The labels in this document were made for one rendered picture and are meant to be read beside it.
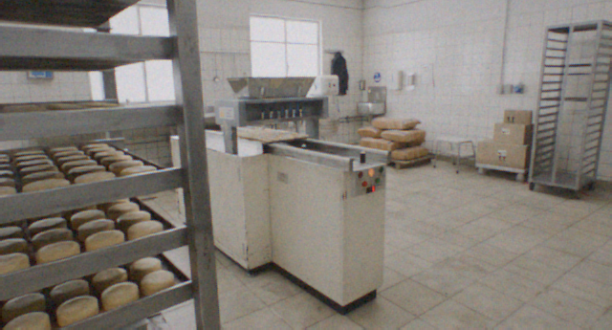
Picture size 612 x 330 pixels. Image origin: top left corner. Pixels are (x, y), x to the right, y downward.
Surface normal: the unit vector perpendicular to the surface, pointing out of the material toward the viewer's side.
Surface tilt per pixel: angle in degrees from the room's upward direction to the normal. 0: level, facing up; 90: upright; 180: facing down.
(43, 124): 90
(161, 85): 90
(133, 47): 90
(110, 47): 90
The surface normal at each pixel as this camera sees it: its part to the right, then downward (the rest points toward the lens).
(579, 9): -0.81, 0.14
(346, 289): 0.62, 0.15
